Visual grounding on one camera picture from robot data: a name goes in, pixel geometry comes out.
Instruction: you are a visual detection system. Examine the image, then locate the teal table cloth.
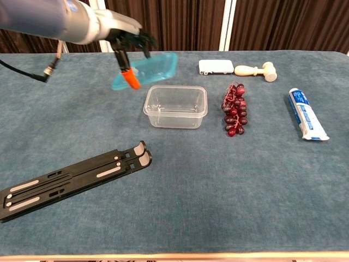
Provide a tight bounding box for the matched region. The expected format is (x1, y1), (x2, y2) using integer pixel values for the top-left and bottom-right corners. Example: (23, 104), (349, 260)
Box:
(0, 50), (349, 256)

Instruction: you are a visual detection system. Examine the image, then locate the dark brown curtain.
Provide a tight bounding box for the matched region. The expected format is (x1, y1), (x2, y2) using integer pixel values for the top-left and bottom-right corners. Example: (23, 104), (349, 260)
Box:
(0, 0), (349, 54)

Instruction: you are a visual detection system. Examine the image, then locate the black folding laptop stand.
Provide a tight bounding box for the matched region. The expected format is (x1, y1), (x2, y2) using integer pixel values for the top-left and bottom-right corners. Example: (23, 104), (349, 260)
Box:
(0, 140), (153, 223)

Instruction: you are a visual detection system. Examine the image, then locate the small wooden mallet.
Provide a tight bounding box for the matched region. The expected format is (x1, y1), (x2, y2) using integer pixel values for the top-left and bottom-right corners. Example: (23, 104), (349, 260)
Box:
(234, 61), (278, 83)

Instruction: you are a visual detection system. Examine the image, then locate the white rectangular plastic box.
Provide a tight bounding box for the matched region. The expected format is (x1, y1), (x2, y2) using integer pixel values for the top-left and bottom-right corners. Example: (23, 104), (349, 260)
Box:
(198, 59), (235, 75)

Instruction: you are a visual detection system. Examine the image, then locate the clear plastic food container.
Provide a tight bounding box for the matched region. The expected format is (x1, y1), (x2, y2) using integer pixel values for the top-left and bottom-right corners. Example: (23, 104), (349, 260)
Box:
(143, 85), (208, 129)

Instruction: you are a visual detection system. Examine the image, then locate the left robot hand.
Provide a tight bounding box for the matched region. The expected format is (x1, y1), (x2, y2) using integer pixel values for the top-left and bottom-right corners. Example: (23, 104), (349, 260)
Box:
(94, 8), (158, 90)

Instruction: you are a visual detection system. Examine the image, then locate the left hand black cable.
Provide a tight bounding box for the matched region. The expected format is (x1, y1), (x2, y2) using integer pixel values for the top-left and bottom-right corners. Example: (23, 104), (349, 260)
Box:
(0, 40), (62, 83)

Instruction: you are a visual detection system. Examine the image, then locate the white blue toothpaste tube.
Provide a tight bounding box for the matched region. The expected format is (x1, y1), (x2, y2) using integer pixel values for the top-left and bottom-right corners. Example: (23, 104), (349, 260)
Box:
(288, 87), (330, 141)

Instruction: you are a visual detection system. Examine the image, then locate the translucent blue plastic container lid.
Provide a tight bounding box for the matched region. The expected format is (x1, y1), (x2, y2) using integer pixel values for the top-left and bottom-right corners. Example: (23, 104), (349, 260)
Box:
(111, 52), (179, 91)

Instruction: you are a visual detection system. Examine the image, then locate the red grape bunch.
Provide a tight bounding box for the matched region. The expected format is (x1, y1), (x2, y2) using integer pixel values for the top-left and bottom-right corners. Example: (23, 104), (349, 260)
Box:
(221, 81), (248, 138)

